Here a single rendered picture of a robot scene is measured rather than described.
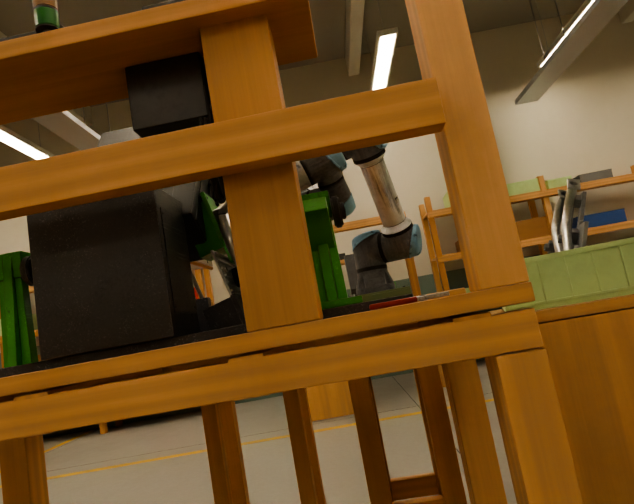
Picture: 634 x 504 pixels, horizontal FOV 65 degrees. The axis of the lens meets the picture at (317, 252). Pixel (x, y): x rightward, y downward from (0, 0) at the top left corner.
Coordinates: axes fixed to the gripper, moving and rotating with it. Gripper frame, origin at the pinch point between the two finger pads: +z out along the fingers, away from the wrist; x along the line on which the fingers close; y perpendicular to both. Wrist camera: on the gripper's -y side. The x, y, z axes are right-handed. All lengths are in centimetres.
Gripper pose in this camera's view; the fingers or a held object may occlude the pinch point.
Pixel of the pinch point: (226, 217)
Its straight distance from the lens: 135.5
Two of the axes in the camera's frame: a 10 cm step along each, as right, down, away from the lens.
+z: -8.9, 4.5, 0.1
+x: -3.7, -7.1, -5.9
